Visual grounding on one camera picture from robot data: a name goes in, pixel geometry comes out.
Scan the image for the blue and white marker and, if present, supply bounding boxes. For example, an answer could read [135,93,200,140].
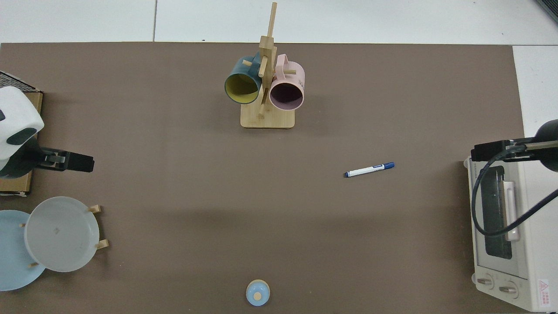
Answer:
[344,162,395,178]

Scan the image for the grey plate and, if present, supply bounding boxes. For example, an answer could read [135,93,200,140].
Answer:
[24,196,100,273]

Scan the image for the wooden plate rack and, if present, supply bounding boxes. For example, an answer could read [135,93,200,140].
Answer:
[20,204,109,267]

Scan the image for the pale toaster oven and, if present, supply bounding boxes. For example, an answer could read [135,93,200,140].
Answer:
[463,155,558,312]

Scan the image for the light blue plate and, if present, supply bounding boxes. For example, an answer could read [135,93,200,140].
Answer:
[0,210,46,291]

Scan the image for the brown table cloth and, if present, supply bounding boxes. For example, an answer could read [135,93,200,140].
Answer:
[0,42,526,314]

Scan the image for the dark grey ribbed panel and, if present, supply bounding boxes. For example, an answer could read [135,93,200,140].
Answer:
[535,0,558,22]

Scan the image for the dark blue cup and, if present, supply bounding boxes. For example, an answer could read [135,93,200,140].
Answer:
[225,52,264,105]

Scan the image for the wooden cup stand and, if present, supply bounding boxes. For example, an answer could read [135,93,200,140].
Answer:
[240,2,296,129]

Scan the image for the pink cup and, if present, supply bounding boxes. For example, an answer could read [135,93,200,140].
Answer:
[269,54,305,111]

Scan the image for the small blue round bell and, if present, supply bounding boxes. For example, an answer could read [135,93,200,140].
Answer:
[246,280,270,307]

